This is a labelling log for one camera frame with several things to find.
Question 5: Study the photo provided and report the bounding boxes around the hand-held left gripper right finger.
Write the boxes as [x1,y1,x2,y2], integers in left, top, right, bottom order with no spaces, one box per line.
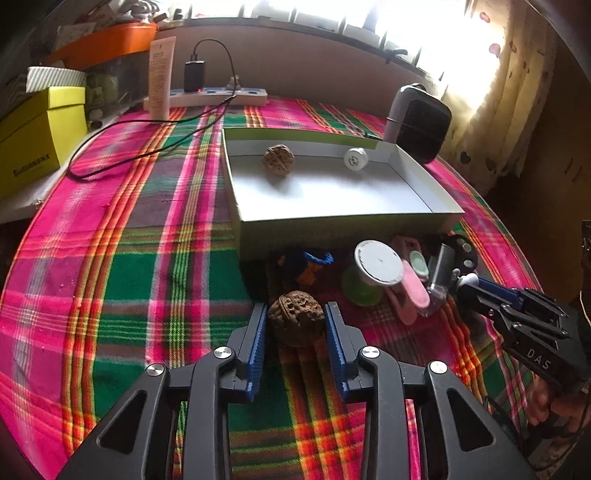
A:
[323,301,539,480]

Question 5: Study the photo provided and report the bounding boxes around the blue and orange toy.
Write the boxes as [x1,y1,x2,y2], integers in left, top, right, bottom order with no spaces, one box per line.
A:
[279,249,334,284]

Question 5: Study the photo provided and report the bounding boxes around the shallow cardboard box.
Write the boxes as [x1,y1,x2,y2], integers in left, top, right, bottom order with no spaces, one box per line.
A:
[222,128,465,261]

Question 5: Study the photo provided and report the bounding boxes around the white crumpled bags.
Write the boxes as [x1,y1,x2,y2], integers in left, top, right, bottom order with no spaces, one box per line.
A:
[111,0,158,24]

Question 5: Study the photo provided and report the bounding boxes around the black key fob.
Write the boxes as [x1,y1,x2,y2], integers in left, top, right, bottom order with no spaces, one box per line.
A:
[438,233,478,282]

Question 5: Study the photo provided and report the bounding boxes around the small white cylinder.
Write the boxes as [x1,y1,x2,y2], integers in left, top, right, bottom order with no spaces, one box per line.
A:
[342,148,368,171]

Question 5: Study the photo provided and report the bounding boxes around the green cup with white lid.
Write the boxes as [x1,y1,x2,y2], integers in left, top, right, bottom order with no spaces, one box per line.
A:
[342,240,404,306]

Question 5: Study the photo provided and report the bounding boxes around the plaid tablecloth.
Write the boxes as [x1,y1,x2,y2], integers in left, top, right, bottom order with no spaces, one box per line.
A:
[0,95,541,480]

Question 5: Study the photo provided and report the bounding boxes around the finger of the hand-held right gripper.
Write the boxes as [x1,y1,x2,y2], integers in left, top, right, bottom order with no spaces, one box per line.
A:
[457,284,566,337]
[478,276,570,319]

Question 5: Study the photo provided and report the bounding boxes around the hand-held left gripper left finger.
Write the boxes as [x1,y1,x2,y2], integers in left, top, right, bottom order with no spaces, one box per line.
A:
[55,302,269,480]

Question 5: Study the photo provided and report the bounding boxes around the white power strip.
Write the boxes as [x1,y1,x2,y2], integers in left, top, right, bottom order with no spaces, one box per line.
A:
[143,87,269,110]

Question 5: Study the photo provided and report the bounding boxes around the black charger cable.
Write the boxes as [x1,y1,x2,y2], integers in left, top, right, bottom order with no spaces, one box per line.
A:
[67,39,238,183]

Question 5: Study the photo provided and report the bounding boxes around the yellow box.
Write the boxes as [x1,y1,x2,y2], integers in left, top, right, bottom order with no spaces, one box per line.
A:
[0,87,88,199]

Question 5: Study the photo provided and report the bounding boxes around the striped box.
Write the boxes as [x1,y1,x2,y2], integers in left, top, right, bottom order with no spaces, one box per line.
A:
[25,66,88,93]

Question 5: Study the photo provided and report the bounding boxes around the grey space heater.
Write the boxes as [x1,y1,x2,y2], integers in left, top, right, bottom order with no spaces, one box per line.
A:
[383,84,452,165]

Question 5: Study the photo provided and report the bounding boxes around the clear plastic storage bin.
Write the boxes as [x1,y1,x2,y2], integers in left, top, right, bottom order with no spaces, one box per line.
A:
[85,58,148,121]

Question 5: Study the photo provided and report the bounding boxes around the black charger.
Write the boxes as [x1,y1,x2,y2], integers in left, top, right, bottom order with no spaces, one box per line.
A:
[184,60,206,92]

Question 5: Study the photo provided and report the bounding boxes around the cream tube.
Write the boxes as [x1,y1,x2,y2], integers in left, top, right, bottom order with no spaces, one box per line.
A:
[148,37,177,121]

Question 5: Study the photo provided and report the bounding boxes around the patterned beige curtain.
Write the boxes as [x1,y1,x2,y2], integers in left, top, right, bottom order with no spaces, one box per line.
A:
[443,0,568,195]

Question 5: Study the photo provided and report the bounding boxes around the barred window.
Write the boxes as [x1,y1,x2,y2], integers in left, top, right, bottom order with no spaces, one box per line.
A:
[185,0,462,70]

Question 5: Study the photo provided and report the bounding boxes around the pink clip with mint pad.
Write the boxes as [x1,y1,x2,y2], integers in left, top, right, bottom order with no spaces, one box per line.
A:
[385,236,431,325]

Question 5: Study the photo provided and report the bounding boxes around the orange tray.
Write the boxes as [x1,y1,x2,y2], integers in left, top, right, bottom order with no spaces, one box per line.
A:
[46,22,158,70]

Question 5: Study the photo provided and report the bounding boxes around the brown walnut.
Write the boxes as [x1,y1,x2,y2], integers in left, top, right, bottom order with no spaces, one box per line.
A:
[263,144,295,176]
[268,291,322,348]

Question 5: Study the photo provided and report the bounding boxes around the person's right hand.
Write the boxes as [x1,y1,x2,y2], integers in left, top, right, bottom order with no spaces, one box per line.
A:
[531,385,591,428]

